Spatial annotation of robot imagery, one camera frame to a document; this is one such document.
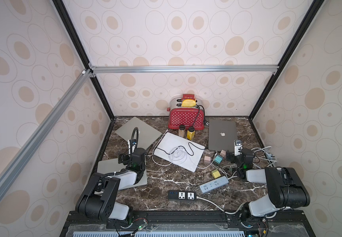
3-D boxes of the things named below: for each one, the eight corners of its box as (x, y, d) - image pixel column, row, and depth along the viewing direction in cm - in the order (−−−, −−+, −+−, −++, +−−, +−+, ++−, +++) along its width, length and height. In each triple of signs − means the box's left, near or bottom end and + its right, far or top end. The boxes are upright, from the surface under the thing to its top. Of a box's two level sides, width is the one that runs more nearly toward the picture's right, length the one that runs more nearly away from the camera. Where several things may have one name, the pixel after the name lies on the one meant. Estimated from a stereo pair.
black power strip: (167, 201, 82) (167, 199, 79) (168, 192, 85) (167, 190, 82) (195, 201, 82) (196, 199, 79) (195, 192, 85) (195, 190, 82)
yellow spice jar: (186, 137, 109) (187, 129, 102) (190, 134, 111) (191, 126, 104) (191, 141, 107) (192, 133, 100) (194, 137, 109) (196, 129, 102)
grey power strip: (201, 194, 84) (202, 192, 82) (198, 186, 86) (199, 185, 84) (228, 183, 88) (229, 181, 86) (224, 176, 90) (225, 174, 88)
